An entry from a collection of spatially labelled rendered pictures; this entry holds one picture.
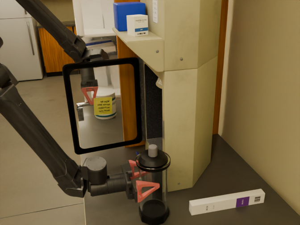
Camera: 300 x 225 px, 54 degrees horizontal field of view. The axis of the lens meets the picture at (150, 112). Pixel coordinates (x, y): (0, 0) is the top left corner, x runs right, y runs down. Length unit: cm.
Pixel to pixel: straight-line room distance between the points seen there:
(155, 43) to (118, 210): 58
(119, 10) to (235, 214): 79
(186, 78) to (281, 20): 39
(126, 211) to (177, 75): 50
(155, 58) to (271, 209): 65
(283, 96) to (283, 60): 12
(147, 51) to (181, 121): 27
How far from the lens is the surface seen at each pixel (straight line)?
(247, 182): 124
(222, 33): 139
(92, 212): 110
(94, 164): 86
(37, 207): 269
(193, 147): 108
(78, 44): 124
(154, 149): 89
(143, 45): 89
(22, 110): 83
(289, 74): 111
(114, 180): 91
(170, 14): 90
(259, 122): 128
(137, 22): 96
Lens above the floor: 167
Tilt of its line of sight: 24 degrees down
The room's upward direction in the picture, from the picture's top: 2 degrees counter-clockwise
